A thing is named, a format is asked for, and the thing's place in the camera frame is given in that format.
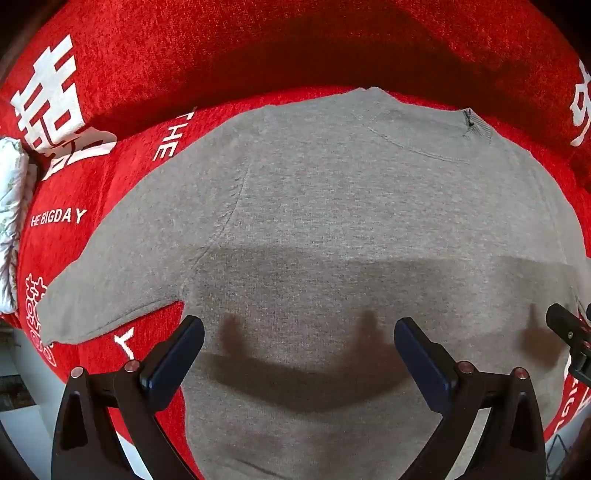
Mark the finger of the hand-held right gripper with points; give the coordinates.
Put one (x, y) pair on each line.
(564, 323)

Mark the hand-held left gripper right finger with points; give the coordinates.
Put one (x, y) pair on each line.
(427, 364)

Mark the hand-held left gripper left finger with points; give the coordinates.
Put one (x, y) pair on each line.
(171, 364)

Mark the grey knit sweater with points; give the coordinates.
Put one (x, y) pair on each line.
(323, 221)

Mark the white patterned cloth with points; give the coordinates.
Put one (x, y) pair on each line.
(10, 194)

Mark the red printed sofa cover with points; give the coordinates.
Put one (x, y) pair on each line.
(231, 50)

